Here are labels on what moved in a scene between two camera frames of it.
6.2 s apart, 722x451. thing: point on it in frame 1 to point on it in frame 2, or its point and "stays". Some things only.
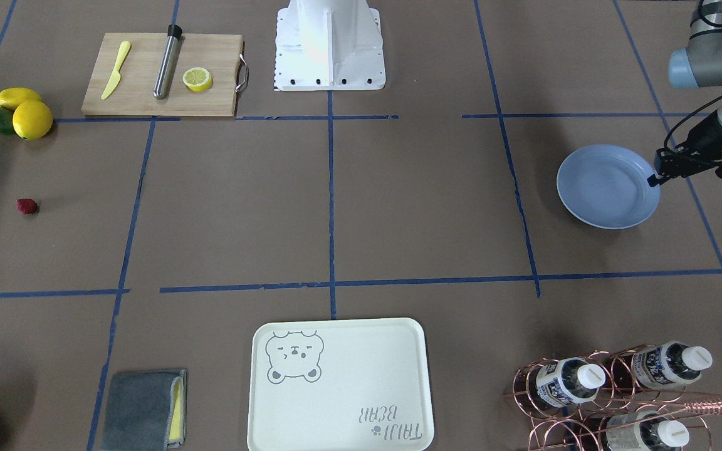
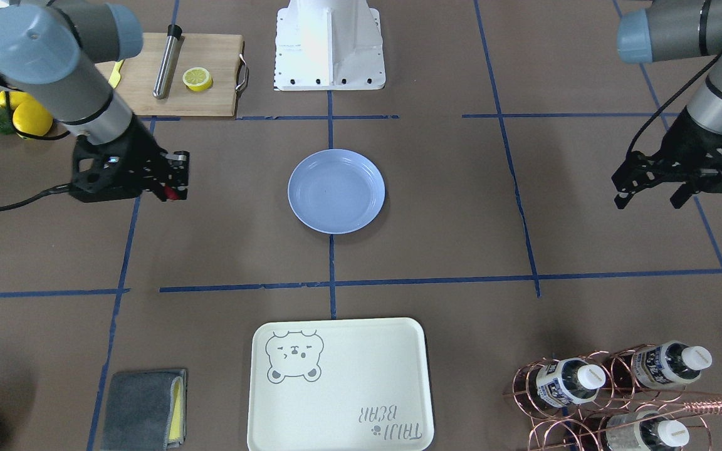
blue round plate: x=606 y=186 to x=336 y=191
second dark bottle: x=669 y=363 stays
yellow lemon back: x=9 y=98 stays
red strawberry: x=27 y=207 to x=170 y=193
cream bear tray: x=351 y=384 stays
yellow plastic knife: x=123 y=50 stays
